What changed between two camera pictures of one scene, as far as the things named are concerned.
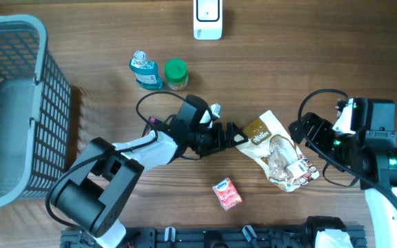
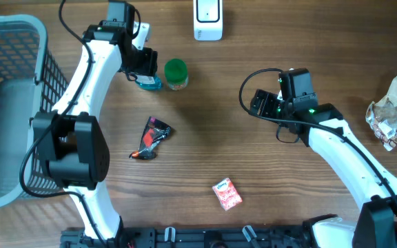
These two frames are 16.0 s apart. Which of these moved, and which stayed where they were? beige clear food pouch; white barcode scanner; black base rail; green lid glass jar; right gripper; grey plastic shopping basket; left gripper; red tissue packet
Moved: right gripper; beige clear food pouch; left gripper
Stayed: grey plastic shopping basket; green lid glass jar; red tissue packet; black base rail; white barcode scanner
